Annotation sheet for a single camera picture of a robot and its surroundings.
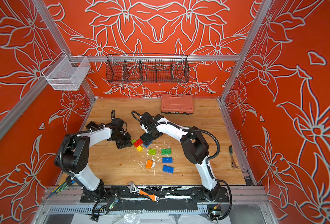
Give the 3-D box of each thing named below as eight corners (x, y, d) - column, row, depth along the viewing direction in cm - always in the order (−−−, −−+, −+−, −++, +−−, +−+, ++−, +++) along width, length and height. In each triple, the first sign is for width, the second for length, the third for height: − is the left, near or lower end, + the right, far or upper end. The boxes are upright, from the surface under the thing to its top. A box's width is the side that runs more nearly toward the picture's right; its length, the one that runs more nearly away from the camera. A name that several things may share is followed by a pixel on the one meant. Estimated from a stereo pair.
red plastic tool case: (161, 114, 111) (160, 110, 107) (161, 97, 123) (161, 93, 119) (194, 114, 110) (195, 110, 106) (191, 97, 123) (191, 93, 119)
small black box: (87, 128, 103) (85, 126, 101) (92, 123, 106) (90, 121, 104) (93, 131, 101) (91, 129, 99) (98, 126, 104) (97, 123, 102)
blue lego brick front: (162, 171, 83) (161, 169, 81) (163, 165, 85) (163, 164, 84) (173, 174, 82) (173, 172, 80) (174, 168, 84) (174, 167, 82)
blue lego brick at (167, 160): (162, 163, 86) (162, 161, 84) (162, 158, 88) (162, 157, 86) (172, 163, 86) (172, 161, 84) (172, 158, 88) (172, 157, 86)
